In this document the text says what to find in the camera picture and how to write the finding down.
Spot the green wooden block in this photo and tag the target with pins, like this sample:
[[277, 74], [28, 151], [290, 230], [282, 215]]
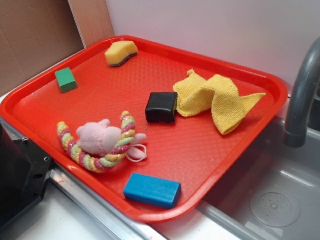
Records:
[[66, 80]]

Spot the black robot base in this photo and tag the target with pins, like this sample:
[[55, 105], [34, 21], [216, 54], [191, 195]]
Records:
[[24, 172]]

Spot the black rectangular block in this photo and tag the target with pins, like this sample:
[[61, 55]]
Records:
[[161, 107]]

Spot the blue rectangular block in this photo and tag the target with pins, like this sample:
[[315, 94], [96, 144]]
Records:
[[153, 191]]

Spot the red plastic tray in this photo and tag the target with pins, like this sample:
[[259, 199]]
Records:
[[190, 151]]

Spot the yellow knitted cloth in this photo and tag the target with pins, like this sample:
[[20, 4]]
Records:
[[220, 95]]

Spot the pink plush toy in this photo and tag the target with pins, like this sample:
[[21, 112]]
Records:
[[99, 138]]

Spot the yellow sponge with dark pad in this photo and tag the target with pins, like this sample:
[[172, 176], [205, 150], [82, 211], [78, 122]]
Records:
[[120, 52]]

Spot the grey sink basin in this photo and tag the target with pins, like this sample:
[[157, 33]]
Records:
[[269, 165]]

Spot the grey sink faucet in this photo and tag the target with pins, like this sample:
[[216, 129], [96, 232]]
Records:
[[304, 106]]

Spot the sink drain cover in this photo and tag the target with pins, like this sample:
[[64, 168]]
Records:
[[275, 209]]

